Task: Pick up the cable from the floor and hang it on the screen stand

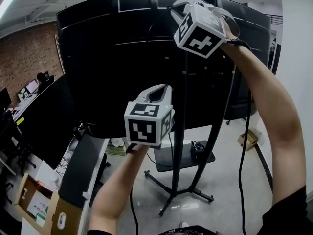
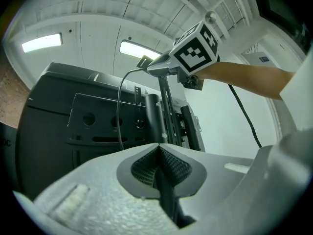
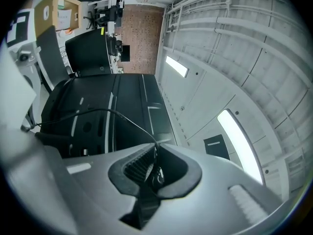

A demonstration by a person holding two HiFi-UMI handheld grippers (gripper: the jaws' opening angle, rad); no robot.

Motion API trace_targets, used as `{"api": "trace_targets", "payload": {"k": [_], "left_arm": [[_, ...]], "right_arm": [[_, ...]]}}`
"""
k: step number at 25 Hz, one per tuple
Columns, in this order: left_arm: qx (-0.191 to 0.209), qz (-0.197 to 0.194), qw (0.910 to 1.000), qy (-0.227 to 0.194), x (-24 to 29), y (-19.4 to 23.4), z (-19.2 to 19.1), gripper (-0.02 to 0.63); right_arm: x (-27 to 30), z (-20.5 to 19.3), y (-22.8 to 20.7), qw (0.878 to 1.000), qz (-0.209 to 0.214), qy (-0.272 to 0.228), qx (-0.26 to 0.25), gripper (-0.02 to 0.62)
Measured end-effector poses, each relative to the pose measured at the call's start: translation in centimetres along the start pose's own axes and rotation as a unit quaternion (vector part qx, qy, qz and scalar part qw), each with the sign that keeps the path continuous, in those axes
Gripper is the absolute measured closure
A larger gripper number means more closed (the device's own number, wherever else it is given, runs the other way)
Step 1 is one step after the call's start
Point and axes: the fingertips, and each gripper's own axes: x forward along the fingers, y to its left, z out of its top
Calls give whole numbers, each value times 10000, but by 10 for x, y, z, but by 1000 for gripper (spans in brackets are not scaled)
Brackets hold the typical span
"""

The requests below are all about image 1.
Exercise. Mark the black white patterned board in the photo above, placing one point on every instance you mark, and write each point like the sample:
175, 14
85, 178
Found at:
23, 95

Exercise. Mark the large black television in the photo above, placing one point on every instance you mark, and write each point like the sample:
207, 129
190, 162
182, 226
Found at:
110, 82

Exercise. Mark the white plastic bag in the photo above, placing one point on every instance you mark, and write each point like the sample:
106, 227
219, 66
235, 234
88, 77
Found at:
117, 141

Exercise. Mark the white paper sheet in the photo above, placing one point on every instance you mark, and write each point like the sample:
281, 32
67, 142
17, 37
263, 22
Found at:
36, 204

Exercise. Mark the black TV floor stand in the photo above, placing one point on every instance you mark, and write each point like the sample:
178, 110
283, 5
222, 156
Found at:
179, 155

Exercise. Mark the person's right hand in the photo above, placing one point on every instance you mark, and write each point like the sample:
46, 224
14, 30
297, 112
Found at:
232, 28

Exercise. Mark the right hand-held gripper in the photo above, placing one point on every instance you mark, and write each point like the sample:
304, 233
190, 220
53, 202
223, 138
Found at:
203, 33

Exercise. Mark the small open cardboard box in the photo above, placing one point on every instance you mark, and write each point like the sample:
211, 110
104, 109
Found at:
249, 141

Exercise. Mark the person's left forearm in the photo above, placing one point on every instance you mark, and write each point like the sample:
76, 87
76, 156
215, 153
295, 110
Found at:
115, 187

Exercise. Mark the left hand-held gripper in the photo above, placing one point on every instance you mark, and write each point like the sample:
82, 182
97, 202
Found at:
141, 131

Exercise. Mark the person's right forearm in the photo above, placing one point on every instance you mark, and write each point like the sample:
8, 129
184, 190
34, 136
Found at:
274, 106

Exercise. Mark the person's black shirt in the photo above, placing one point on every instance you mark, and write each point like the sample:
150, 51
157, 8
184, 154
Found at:
288, 217

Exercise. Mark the black flat display screen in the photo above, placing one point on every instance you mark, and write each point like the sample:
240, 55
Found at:
49, 121

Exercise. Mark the open laptop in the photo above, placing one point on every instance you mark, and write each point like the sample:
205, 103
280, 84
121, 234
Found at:
32, 86

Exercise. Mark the person's white shoe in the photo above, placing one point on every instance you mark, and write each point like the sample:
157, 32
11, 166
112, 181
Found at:
184, 224

